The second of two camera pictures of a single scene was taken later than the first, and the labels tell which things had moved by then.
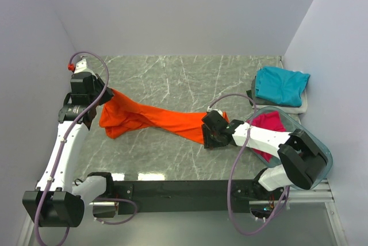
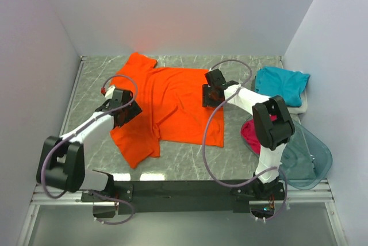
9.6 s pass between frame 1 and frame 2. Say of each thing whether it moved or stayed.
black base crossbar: stayed
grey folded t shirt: stayed
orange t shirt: moved
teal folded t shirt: stayed
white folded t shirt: stayed
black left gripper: moved
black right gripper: moved
